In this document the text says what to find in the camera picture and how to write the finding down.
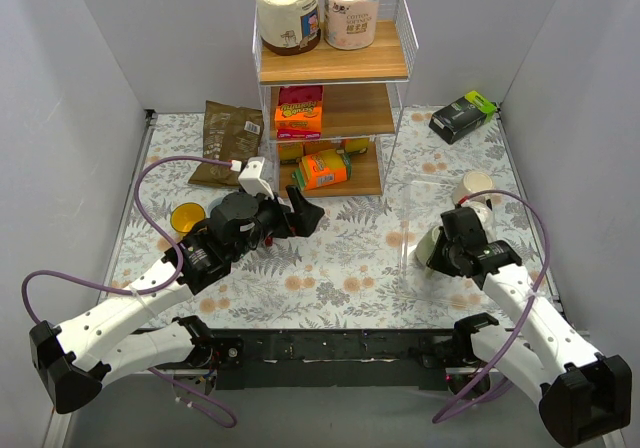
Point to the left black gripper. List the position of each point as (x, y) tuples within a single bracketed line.
[(288, 215)]

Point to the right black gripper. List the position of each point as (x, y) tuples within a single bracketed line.
[(445, 252)]

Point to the pale green mug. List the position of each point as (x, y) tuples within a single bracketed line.
[(425, 248)]

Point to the yellow mug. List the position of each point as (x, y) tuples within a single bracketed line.
[(185, 216)]

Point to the grey mug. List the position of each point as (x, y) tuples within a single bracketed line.
[(213, 204)]

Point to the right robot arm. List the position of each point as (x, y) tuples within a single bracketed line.
[(580, 393)]

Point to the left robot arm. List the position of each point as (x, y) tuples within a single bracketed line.
[(77, 358)]

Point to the white speckled mug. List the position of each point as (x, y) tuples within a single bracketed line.
[(484, 214)]

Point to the cream mug upside down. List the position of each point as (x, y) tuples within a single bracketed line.
[(472, 182)]

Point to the orange yellow green sponge pack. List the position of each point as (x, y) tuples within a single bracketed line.
[(321, 169)]

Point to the clear acrylic tray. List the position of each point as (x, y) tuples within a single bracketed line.
[(424, 200)]

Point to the floral table mat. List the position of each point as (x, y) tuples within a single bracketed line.
[(348, 274)]

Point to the orange red sponge pack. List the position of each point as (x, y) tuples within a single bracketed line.
[(299, 112)]

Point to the brown coffee bag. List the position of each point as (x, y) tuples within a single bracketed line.
[(229, 133)]

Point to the black green box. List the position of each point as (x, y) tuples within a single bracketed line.
[(459, 118)]

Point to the beige wrapped toilet paper roll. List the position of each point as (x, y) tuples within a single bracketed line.
[(288, 27)]

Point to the white wrapped toilet paper roll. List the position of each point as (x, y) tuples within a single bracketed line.
[(350, 24)]

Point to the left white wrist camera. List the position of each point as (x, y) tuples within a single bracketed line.
[(250, 176)]

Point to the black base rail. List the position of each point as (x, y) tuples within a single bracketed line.
[(275, 358)]

